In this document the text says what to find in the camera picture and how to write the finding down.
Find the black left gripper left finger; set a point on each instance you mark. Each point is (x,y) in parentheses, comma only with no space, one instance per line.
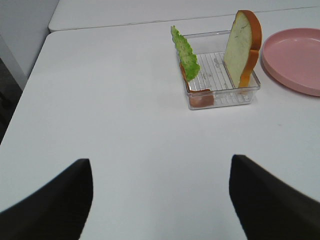
(56,211)

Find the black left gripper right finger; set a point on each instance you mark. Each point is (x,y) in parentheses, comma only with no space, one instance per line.
(268,208)

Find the bacon strip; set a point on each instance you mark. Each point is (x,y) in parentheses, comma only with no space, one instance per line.
(198,99)

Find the bread slice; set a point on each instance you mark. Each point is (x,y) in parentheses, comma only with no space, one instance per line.
(243,47)

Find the green lettuce leaf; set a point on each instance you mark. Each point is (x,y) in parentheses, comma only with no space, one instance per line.
(188,59)

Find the clear plastic left tray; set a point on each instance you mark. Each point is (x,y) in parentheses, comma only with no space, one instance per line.
(209,48)

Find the pink round plate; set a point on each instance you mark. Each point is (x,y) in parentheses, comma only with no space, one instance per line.
(292,57)

